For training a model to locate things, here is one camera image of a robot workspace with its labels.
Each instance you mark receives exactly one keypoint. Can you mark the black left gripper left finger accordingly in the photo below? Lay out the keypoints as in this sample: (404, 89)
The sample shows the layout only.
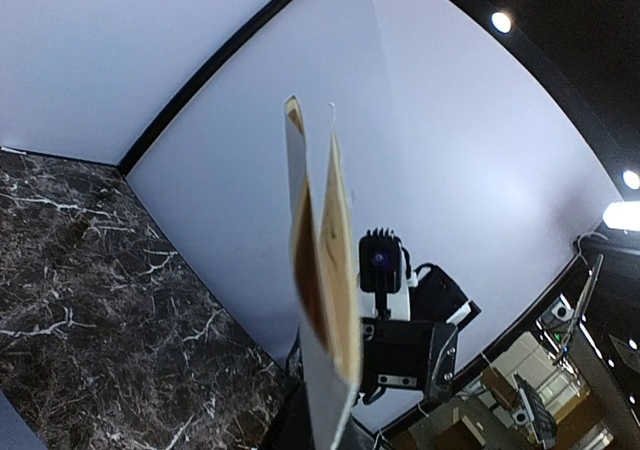
(291, 427)

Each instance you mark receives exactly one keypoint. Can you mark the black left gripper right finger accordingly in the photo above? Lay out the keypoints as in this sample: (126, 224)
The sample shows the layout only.
(356, 436)

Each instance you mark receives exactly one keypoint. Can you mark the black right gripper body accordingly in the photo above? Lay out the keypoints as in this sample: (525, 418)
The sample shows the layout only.
(408, 355)

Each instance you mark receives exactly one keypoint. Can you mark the beige letter sheet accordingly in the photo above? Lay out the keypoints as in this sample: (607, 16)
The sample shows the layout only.
(323, 265)

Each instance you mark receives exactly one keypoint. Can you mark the grey paper envelope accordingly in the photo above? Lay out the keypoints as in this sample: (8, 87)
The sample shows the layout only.
(15, 434)

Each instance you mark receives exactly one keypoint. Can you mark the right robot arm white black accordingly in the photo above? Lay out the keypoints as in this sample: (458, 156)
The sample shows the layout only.
(427, 293)

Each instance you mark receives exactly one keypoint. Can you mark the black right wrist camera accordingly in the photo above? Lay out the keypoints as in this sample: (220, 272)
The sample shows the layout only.
(380, 262)

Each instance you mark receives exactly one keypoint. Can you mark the black right frame post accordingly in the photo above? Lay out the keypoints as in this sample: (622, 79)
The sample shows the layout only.
(197, 82)

